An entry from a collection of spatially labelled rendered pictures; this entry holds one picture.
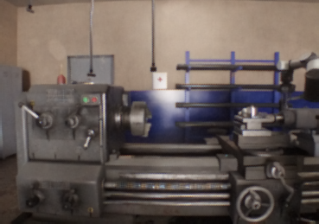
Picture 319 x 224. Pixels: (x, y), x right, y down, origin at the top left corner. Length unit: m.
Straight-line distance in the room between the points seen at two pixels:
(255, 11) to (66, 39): 4.39
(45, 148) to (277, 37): 4.93
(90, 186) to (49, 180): 0.25
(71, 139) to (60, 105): 0.22
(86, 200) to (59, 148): 0.37
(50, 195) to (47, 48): 4.37
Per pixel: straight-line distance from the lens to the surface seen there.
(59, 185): 1.33
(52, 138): 1.40
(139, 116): 1.34
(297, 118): 1.66
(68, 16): 5.32
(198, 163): 1.31
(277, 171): 1.18
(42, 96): 1.42
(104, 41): 4.82
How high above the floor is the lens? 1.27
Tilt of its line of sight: 3 degrees down
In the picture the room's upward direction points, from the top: straight up
